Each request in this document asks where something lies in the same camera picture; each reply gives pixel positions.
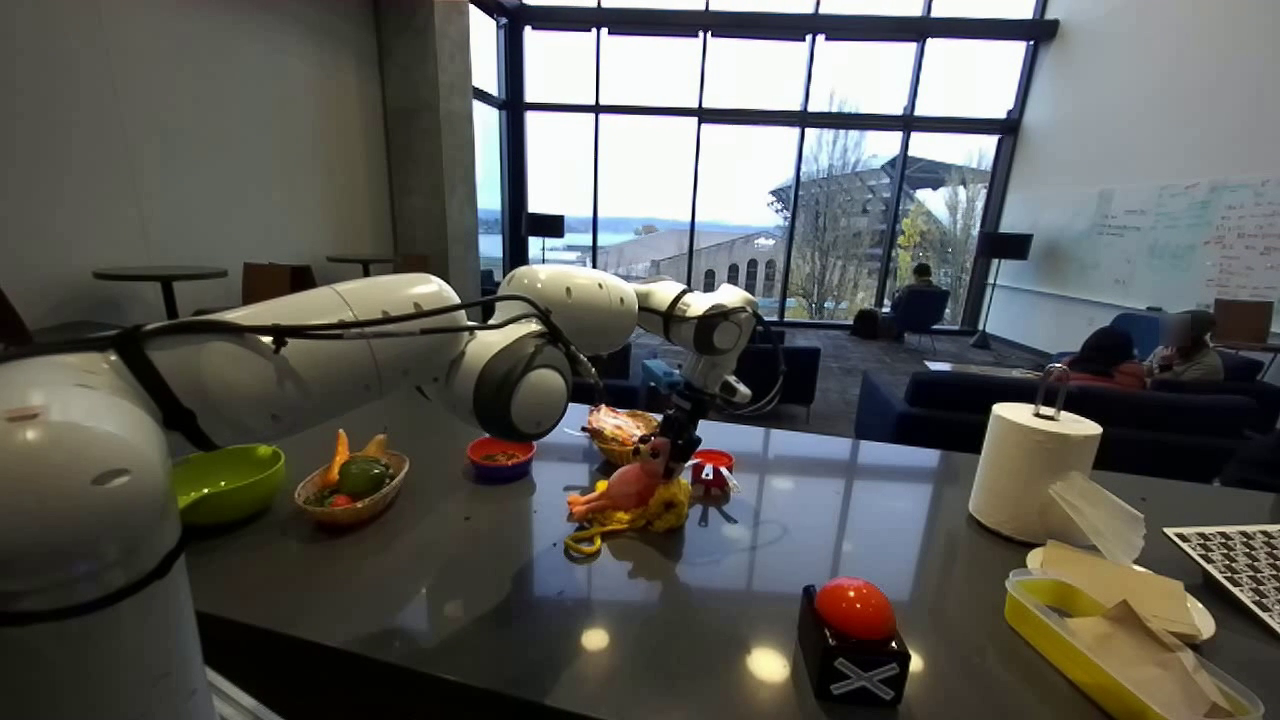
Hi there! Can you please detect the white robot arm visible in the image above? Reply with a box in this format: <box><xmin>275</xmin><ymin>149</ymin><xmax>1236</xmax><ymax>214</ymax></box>
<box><xmin>0</xmin><ymin>263</ymin><xmax>756</xmax><ymax>720</ymax></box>

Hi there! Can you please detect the white paper towel roll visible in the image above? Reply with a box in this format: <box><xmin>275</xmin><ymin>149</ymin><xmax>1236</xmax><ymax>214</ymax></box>
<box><xmin>970</xmin><ymin>401</ymin><xmax>1103</xmax><ymax>542</ymax></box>

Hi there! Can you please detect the person leaning over table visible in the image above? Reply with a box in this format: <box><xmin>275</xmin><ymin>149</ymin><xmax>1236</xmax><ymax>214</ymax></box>
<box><xmin>1146</xmin><ymin>307</ymin><xmax>1226</xmax><ymax>385</ymax></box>

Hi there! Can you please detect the wicker basket with vegetables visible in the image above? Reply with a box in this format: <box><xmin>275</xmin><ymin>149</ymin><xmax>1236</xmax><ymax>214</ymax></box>
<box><xmin>293</xmin><ymin>449</ymin><xmax>408</xmax><ymax>533</ymax></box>

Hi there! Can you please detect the green toy pepper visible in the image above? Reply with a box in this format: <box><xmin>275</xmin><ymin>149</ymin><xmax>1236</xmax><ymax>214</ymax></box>
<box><xmin>339</xmin><ymin>455</ymin><xmax>393</xmax><ymax>501</ymax></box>

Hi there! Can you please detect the green plastic bowl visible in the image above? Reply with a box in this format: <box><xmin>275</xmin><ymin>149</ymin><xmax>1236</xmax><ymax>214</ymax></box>
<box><xmin>174</xmin><ymin>445</ymin><xmax>289</xmax><ymax>529</ymax></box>

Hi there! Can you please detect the checkered calibration board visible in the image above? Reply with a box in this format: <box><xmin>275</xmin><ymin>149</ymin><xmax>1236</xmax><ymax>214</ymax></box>
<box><xmin>1170</xmin><ymin>525</ymin><xmax>1280</xmax><ymax>631</ymax></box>

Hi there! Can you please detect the red button on black box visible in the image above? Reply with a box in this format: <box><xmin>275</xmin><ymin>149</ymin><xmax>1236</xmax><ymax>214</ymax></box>
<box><xmin>796</xmin><ymin>575</ymin><xmax>913</xmax><ymax>707</ymax></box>

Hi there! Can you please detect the red and blue small bowl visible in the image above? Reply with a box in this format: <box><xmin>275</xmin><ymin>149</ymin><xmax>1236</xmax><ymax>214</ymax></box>
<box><xmin>464</xmin><ymin>435</ymin><xmax>531</xmax><ymax>483</ymax></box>

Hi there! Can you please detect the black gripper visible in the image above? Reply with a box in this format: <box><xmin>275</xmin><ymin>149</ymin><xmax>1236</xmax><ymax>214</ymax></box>
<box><xmin>641</xmin><ymin>361</ymin><xmax>747</xmax><ymax>463</ymax></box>

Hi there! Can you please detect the dark blue couch back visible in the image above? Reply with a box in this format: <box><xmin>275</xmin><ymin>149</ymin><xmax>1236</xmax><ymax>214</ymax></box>
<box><xmin>858</xmin><ymin>373</ymin><xmax>1280</xmax><ymax>483</ymax></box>

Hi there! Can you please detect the yellow tray with papers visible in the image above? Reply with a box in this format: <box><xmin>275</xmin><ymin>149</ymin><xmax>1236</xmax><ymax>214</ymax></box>
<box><xmin>1004</xmin><ymin>542</ymin><xmax>1263</xmax><ymax>720</ymax></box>

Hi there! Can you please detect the orange toy carrot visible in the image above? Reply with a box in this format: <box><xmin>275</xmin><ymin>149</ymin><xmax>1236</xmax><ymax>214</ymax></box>
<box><xmin>313</xmin><ymin>429</ymin><xmax>354</xmax><ymax>505</ymax></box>

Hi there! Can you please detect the small red toy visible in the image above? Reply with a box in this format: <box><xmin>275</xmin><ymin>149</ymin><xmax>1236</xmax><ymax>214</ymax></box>
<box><xmin>690</xmin><ymin>449</ymin><xmax>738</xmax><ymax>505</ymax></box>

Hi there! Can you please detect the wicker basket with bread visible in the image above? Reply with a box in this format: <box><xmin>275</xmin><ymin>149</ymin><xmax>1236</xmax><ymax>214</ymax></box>
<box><xmin>583</xmin><ymin>403</ymin><xmax>660</xmax><ymax>463</ymax></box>

